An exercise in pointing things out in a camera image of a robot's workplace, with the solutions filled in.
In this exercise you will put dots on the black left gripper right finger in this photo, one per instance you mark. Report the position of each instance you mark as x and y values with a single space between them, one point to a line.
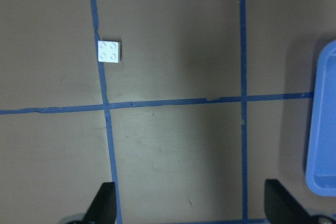
281 207

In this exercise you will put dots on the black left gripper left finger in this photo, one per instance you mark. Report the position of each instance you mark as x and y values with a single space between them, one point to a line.
103 208

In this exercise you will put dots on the white block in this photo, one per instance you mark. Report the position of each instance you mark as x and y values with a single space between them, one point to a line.
109 51

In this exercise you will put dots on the blue plastic tray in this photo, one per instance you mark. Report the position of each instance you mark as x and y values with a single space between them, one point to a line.
320 166

